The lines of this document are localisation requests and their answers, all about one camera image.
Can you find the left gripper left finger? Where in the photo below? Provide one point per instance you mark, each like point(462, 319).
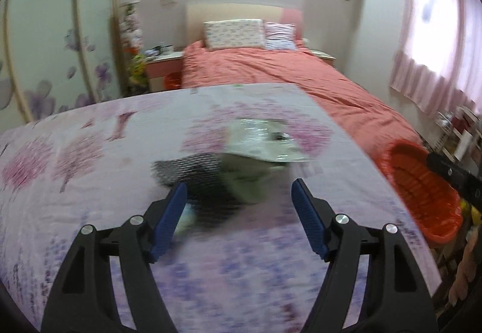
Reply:
point(82, 295)

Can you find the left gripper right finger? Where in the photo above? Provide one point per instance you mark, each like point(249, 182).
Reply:
point(373, 282)

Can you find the black white checkered wrapper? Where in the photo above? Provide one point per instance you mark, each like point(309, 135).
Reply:
point(198, 169)

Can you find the grey green cloth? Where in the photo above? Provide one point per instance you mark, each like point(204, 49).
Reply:
point(243, 180)

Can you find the silver foil plastic bag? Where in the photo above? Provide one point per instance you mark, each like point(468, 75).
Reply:
point(263, 140)

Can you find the blue tissue packet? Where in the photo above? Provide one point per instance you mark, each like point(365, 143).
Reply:
point(187, 222)

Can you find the person's right hand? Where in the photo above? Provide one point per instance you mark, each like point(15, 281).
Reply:
point(466, 270)

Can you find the red plastic laundry basket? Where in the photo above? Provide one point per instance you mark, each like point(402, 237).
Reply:
point(431, 201)

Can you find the cluttered desk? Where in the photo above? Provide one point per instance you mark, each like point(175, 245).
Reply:
point(463, 143)

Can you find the bed with coral duvet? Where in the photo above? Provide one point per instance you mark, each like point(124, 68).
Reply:
point(367, 120)

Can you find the pink window curtain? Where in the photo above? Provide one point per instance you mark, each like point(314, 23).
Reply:
point(438, 62)

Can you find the floral pink tablecloth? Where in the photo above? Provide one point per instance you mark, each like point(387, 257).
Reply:
point(240, 260)

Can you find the hanging plush toy stack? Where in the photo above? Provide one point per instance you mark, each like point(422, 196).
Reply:
point(131, 37)

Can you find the striped pink pillow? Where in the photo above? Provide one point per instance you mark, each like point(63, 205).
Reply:
point(280, 37)

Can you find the left pink nightstand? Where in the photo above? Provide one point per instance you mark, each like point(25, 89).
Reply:
point(165, 72)

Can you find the glass sliding wardrobe door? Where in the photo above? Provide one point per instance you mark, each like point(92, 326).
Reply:
point(56, 55)

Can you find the floral white pillow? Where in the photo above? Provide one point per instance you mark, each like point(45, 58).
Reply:
point(236, 33)

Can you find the white wire rack cart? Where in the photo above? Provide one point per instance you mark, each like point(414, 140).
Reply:
point(443, 136)

